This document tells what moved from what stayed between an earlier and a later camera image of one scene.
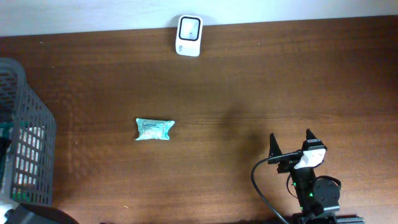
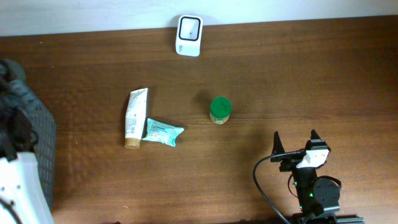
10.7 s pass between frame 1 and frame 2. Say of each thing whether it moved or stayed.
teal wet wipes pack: moved
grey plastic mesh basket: stayed
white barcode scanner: stayed
